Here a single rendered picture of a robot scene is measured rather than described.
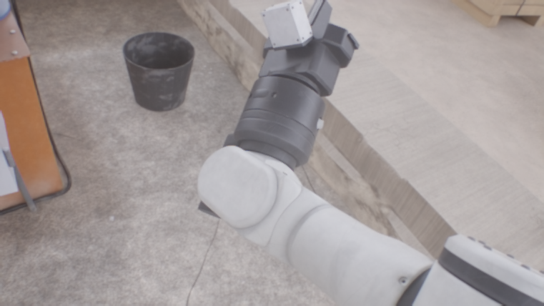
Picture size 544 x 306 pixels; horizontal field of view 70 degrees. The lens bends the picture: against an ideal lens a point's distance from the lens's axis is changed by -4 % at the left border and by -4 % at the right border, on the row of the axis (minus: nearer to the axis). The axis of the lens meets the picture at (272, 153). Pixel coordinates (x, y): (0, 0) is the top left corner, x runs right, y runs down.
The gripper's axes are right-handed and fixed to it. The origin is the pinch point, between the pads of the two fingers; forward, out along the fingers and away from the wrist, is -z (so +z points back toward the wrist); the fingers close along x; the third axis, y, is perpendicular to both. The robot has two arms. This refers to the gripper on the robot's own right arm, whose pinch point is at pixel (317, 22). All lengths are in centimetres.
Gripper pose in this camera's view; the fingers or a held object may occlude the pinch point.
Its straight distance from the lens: 53.0
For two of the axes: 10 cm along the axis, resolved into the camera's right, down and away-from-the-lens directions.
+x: -7.4, -0.5, 6.7
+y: 5.9, 4.4, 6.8
